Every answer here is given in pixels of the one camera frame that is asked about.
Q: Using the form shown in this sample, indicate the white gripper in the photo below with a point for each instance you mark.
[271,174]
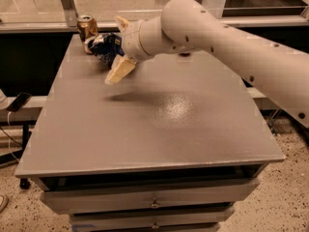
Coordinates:
[131,42]

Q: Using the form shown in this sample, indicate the blue potato chip bag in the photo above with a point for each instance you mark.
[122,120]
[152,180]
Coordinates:
[105,46]

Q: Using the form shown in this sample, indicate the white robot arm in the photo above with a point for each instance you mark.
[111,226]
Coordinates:
[280,72]

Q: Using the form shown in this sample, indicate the orange soda can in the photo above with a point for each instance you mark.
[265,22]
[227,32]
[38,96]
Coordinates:
[87,28]

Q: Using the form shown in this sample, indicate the black smartphone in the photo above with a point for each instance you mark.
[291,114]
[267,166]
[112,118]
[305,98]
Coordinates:
[19,102]

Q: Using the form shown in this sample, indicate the grey upper drawer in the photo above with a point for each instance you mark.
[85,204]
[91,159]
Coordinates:
[140,197]

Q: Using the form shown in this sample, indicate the grey drawer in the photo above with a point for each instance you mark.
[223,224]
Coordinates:
[140,197]
[175,219]

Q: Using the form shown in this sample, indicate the round upper drawer knob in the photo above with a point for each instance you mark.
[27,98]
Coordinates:
[155,204]

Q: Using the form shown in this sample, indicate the round drawer knob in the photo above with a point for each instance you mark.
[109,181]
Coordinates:
[155,226]
[155,204]

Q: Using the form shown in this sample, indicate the grey lower drawer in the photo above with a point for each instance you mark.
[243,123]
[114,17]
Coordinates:
[175,219]

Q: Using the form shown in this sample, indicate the round lower drawer knob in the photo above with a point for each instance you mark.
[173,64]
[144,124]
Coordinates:
[155,226]

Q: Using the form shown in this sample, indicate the shoe tip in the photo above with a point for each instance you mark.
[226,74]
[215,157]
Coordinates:
[4,200]

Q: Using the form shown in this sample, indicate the left metal railing post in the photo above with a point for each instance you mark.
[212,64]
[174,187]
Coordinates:
[70,12]

